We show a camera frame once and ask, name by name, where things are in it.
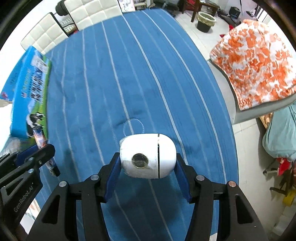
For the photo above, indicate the white oval device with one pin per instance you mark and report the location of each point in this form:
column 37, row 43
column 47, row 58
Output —
column 147, row 155

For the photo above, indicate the red fabric item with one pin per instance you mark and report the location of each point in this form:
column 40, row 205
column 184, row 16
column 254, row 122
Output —
column 284, row 165

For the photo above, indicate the right white padded chair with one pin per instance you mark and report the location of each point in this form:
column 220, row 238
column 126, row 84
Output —
column 86, row 13

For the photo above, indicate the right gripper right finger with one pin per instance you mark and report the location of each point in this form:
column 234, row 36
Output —
column 237, row 219

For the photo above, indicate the white padded chair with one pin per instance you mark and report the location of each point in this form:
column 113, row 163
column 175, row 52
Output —
column 86, row 13
column 45, row 35

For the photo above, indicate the teal fabric bundle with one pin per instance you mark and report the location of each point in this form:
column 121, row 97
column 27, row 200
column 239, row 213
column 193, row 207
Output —
column 279, row 139

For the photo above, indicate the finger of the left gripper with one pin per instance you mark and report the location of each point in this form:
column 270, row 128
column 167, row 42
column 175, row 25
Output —
column 13, row 176
column 22, row 156

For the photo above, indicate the left white padded chair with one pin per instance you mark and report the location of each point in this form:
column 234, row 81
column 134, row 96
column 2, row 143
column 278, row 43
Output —
column 45, row 35

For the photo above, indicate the blue lighter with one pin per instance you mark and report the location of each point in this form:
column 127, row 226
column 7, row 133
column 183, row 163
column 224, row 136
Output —
column 47, row 150

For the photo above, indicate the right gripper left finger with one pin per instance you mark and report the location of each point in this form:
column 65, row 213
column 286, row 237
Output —
column 57, row 219

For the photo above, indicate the orange white patterned cloth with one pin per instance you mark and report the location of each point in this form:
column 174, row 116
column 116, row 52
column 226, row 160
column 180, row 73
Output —
column 257, row 62

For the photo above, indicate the green trash bin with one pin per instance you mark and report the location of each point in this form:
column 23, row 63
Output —
column 205, row 21

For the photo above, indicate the blue striped cloth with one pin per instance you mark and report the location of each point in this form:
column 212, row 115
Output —
column 135, row 73

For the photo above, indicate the blue cardboard box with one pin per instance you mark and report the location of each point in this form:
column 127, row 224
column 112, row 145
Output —
column 26, row 90

